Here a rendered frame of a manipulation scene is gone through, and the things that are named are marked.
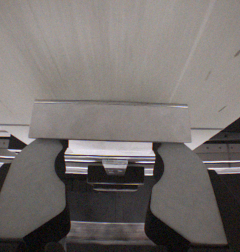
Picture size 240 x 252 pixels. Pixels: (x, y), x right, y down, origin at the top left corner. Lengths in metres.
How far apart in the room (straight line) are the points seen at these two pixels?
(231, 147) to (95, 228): 0.42
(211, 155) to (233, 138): 0.09
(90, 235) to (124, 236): 0.04
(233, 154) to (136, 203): 0.38
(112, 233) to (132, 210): 0.51
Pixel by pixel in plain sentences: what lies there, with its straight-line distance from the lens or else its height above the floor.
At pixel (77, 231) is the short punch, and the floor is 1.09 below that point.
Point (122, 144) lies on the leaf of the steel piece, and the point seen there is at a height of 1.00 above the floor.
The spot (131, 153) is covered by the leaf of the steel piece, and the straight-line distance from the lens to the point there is 0.22.
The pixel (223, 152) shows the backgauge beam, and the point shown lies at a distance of 0.55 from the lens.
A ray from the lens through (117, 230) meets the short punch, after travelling 0.25.
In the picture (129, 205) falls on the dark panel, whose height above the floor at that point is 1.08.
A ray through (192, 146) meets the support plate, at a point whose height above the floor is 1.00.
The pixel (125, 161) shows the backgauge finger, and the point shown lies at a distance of 0.27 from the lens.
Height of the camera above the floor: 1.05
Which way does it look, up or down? 20 degrees down
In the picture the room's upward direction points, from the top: 179 degrees counter-clockwise
